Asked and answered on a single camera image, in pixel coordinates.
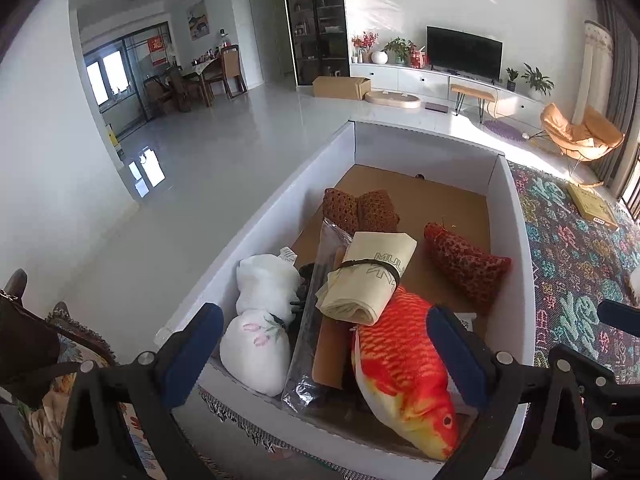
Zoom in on wooden slatted chair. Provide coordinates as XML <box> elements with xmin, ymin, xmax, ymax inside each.
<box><xmin>619</xmin><ymin>157</ymin><xmax>640</xmax><ymax>221</ymax></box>

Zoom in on patterned woven blanket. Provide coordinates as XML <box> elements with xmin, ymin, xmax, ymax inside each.
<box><xmin>195</xmin><ymin>160</ymin><xmax>640</xmax><ymax>461</ymax></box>

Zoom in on white cardboard box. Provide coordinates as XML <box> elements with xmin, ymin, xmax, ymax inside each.
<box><xmin>155</xmin><ymin>120</ymin><xmax>538</xmax><ymax>480</ymax></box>

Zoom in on wooden dining table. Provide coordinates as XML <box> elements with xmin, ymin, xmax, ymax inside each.
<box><xmin>182</xmin><ymin>55</ymin><xmax>223</xmax><ymax>108</ymax></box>

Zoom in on white tv console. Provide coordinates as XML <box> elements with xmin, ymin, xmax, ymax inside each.
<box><xmin>349</xmin><ymin>62</ymin><xmax>548</xmax><ymax>121</ymax></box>

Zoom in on flat yellow box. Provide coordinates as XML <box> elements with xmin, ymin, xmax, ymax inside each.
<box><xmin>566</xmin><ymin>181</ymin><xmax>621</xmax><ymax>232</ymax></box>

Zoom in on red mesh pouch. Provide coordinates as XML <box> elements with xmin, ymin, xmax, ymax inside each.
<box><xmin>424</xmin><ymin>220</ymin><xmax>513</xmax><ymax>313</ymax></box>

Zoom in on orange lounge chair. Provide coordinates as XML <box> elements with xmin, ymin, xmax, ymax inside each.
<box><xmin>540</xmin><ymin>102</ymin><xmax>626</xmax><ymax>186</ymax></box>

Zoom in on clear plastic bag dark contents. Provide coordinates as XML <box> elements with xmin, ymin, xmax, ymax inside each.
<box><xmin>281</xmin><ymin>219</ymin><xmax>361</xmax><ymax>416</ymax></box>

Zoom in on purple floor mat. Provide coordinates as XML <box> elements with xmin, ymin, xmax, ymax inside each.
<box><xmin>482</xmin><ymin>119</ymin><xmax>526</xmax><ymax>138</ymax></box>

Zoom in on standing air conditioner with cover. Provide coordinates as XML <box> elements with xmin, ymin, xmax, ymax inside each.
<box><xmin>572</xmin><ymin>20</ymin><xmax>615</xmax><ymax>121</ymax></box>

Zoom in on black television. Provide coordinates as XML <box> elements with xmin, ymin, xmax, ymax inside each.
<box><xmin>426</xmin><ymin>25</ymin><xmax>503</xmax><ymax>82</ymax></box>

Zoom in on framed wall painting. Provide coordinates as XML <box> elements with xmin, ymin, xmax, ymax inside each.
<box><xmin>186</xmin><ymin>0</ymin><xmax>209</xmax><ymax>42</ymax></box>

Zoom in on wooden stool with metal legs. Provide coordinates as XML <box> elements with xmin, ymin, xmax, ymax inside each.
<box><xmin>450</xmin><ymin>83</ymin><xmax>497</xmax><ymax>123</ymax></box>

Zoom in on floral chair cushion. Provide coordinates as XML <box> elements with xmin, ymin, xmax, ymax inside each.
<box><xmin>30</xmin><ymin>302</ymin><xmax>166</xmax><ymax>480</ymax></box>

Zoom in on red flowers in vase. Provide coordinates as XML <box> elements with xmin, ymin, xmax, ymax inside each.
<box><xmin>351</xmin><ymin>32</ymin><xmax>379</xmax><ymax>63</ymax></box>

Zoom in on round beige pet scratcher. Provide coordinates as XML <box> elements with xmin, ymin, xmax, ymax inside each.
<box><xmin>365</xmin><ymin>89</ymin><xmax>422</xmax><ymax>110</ymax></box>

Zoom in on brown crocheted cloth roll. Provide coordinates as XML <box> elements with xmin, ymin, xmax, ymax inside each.
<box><xmin>322</xmin><ymin>188</ymin><xmax>401</xmax><ymax>235</ymax></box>

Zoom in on green plant with red wrap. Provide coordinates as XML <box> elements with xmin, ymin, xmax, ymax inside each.
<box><xmin>382</xmin><ymin>36</ymin><xmax>428</xmax><ymax>70</ymax></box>

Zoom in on brown cardboard box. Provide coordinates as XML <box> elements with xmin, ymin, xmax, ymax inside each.
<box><xmin>312</xmin><ymin>75</ymin><xmax>372</xmax><ymax>101</ymax></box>

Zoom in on large green potted plant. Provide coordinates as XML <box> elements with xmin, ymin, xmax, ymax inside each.
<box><xmin>520</xmin><ymin>63</ymin><xmax>555</xmax><ymax>101</ymax></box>

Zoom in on grey curtain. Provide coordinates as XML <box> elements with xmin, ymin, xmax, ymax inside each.
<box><xmin>597</xmin><ymin>0</ymin><xmax>640</xmax><ymax>201</ymax></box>

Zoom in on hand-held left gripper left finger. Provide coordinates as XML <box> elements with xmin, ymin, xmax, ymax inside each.
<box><xmin>59</xmin><ymin>302</ymin><xmax>225</xmax><ymax>480</ymax></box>

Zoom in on dark brown bag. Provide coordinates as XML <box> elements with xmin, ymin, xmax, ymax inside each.
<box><xmin>0</xmin><ymin>270</ymin><xmax>63</xmax><ymax>396</ymax></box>

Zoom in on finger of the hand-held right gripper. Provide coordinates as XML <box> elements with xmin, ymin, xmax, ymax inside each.
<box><xmin>598</xmin><ymin>300</ymin><xmax>640</xmax><ymax>341</ymax></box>
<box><xmin>549</xmin><ymin>344</ymin><xmax>628</xmax><ymax>396</ymax></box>

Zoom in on white cloth bundle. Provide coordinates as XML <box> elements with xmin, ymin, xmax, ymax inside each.
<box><xmin>219</xmin><ymin>254</ymin><xmax>303</xmax><ymax>397</ymax></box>

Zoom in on cream bag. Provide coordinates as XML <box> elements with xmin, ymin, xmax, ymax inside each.
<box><xmin>315</xmin><ymin>231</ymin><xmax>418</xmax><ymax>326</ymax></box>

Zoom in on orange fish plush toy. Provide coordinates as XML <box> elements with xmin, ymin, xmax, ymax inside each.
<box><xmin>350</xmin><ymin>285</ymin><xmax>461</xmax><ymax>461</ymax></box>

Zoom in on dark glass display cabinet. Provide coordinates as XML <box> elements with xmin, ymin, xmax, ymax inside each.
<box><xmin>280</xmin><ymin>0</ymin><xmax>350</xmax><ymax>87</ymax></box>

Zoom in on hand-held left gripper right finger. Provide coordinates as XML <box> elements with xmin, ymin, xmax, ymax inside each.
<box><xmin>429</xmin><ymin>305</ymin><xmax>596</xmax><ymax>480</ymax></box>

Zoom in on glass sliding door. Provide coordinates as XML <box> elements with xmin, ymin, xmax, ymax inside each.
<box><xmin>82</xmin><ymin>22</ymin><xmax>176</xmax><ymax>136</ymax></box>

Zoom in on wooden dining chair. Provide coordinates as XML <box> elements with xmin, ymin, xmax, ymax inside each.
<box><xmin>144</xmin><ymin>75</ymin><xmax>173</xmax><ymax>118</ymax></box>
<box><xmin>220</xmin><ymin>45</ymin><xmax>248</xmax><ymax>100</ymax></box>
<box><xmin>167</xmin><ymin>65</ymin><xmax>188</xmax><ymax>106</ymax></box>

